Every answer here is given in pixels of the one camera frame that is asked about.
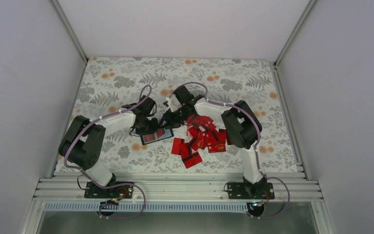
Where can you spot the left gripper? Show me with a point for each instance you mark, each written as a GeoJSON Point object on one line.
{"type": "Point", "coordinates": [153, 128]}

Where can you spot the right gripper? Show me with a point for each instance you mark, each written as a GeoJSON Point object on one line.
{"type": "Point", "coordinates": [170, 120]}

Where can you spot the black leather card holder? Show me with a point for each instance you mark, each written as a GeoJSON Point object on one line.
{"type": "Point", "coordinates": [150, 138]}

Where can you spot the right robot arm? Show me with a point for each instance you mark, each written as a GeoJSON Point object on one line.
{"type": "Point", "coordinates": [243, 128]}

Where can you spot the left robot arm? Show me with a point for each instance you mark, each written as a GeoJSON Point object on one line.
{"type": "Point", "coordinates": [81, 146]}

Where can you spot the red card left edge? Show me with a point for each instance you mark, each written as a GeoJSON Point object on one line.
{"type": "Point", "coordinates": [177, 142]}

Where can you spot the red vip card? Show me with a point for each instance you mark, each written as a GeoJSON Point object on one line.
{"type": "Point", "coordinates": [198, 142]}
{"type": "Point", "coordinates": [217, 147]}

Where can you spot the red card front bottom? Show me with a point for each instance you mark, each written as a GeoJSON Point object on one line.
{"type": "Point", "coordinates": [190, 159]}

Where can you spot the floral patterned table mat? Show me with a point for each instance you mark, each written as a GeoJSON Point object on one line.
{"type": "Point", "coordinates": [110, 83]}

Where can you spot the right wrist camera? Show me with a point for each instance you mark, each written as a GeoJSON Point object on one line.
{"type": "Point", "coordinates": [171, 107]}

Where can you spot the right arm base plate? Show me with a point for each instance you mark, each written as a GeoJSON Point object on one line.
{"type": "Point", "coordinates": [240, 191]}

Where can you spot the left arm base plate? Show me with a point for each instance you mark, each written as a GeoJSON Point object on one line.
{"type": "Point", "coordinates": [123, 191]}

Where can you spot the aluminium rail frame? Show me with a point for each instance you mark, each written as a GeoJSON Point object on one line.
{"type": "Point", "coordinates": [193, 187]}

